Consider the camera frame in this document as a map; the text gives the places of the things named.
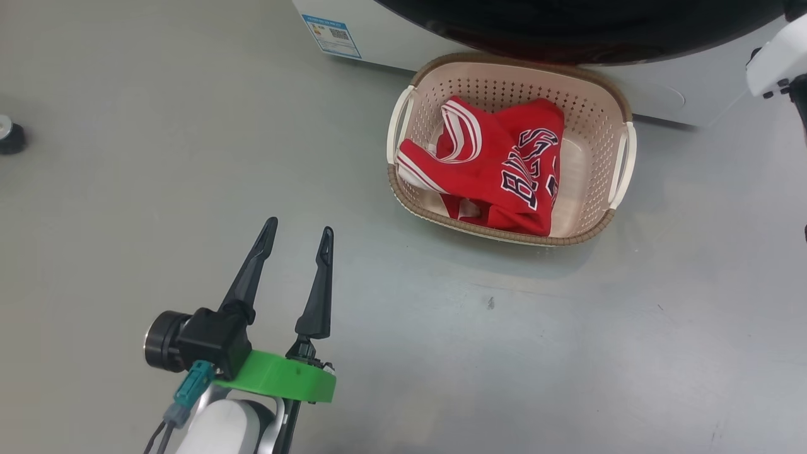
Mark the white front-load washing machine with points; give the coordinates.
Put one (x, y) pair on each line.
(391, 38)

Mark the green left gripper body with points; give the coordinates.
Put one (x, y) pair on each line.
(284, 381)

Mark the washing machine glass door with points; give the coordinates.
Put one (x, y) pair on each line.
(567, 25)

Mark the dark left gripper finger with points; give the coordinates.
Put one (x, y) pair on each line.
(319, 302)
(249, 277)

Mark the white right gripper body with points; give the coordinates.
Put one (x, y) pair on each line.
(782, 57)

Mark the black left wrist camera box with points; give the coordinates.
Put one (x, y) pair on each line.
(214, 337)

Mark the red basketball jersey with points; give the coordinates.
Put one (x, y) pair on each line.
(504, 157)

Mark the cream perforated laundry basket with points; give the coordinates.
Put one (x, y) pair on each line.
(592, 126)

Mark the black caster wheel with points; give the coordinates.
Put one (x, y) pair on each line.
(11, 137)

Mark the blue energy label sticker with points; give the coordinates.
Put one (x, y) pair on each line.
(332, 36)

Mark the black cylinder on left gripper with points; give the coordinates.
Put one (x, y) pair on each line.
(161, 340)

